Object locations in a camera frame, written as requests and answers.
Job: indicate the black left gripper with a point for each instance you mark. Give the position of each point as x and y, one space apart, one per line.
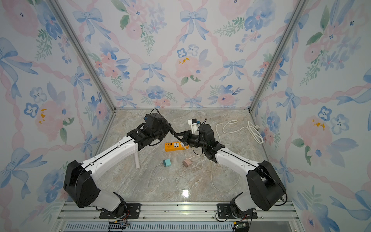
167 125

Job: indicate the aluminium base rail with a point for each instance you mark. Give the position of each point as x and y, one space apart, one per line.
178 217

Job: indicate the orange power strip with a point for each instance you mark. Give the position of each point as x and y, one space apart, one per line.
175 146

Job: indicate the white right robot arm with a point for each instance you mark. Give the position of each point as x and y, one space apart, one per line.
265 188

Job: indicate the pink charger adapter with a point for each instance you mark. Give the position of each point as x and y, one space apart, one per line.
187 162

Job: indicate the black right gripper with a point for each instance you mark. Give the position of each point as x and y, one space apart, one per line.
186 139

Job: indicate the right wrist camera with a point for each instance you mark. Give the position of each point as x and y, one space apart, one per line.
194 124

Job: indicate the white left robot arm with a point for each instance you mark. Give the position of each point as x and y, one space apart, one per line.
80 179

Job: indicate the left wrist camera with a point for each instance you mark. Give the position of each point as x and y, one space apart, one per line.
149 118

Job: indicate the teal charger adapter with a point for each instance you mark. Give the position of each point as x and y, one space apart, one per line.
167 163

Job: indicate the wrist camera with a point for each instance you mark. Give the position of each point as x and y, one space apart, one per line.
149 118
194 124

